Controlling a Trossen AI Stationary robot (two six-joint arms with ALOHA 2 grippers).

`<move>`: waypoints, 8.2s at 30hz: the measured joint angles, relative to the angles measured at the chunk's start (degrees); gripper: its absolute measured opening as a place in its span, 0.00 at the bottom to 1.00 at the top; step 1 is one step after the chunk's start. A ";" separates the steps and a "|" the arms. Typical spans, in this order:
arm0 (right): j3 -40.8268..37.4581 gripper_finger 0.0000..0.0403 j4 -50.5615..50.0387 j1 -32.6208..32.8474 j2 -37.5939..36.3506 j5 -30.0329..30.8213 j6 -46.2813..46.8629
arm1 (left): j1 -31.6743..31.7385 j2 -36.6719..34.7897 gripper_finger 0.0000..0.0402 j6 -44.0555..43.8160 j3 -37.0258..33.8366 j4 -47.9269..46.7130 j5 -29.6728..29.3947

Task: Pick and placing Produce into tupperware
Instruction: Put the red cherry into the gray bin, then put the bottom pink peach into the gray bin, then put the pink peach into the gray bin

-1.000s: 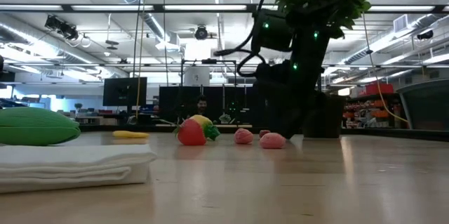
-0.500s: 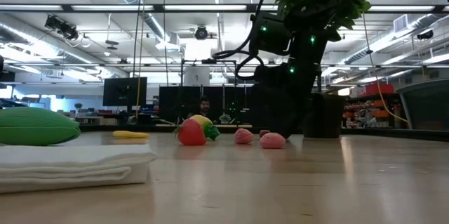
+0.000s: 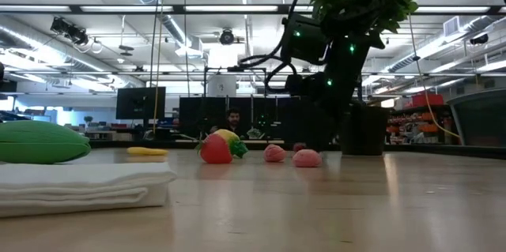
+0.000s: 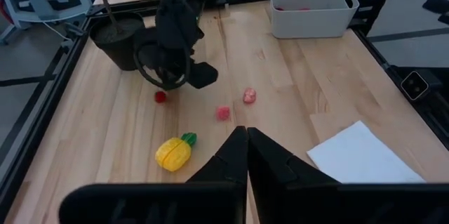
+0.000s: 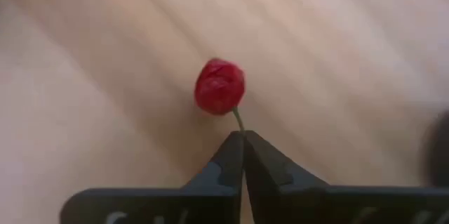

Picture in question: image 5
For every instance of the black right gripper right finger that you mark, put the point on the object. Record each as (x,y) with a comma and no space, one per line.
(266,175)

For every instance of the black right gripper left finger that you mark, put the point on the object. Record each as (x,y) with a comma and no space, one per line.
(228,168)

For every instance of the red toy cherry with stem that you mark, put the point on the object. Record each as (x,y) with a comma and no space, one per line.
(219,87)

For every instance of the black plant pot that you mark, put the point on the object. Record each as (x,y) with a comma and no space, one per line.
(438,150)

